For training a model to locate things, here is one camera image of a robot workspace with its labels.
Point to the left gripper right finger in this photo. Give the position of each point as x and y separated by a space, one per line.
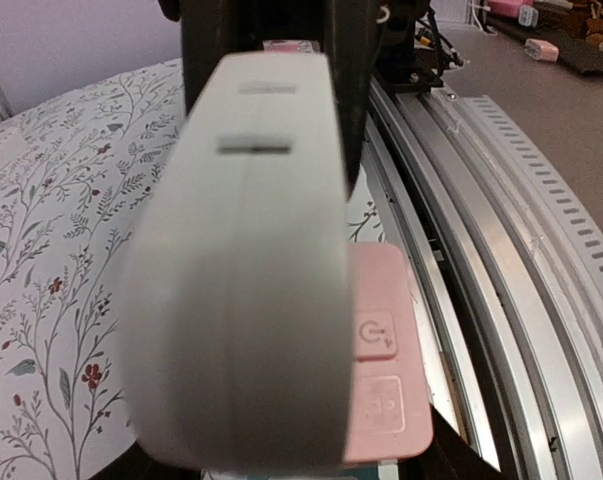
448 457

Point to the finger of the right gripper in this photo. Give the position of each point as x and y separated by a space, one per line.
209 31
350 41

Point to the teal power strip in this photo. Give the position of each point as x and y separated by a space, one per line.
386 470

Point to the floral patterned table mat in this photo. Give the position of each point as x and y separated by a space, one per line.
75 177

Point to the aluminium front rail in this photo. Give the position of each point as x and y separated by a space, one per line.
508 268

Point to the pink cube socket adapter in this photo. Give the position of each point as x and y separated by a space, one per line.
390 413

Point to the white plug adapter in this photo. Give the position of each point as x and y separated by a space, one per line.
236 317

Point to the pink plug adapter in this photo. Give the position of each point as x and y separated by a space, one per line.
290 46

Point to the background clutter on shelf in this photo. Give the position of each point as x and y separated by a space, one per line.
575 28

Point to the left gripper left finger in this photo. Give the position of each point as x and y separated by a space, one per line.
111 459

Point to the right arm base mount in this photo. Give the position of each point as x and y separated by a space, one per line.
411 53

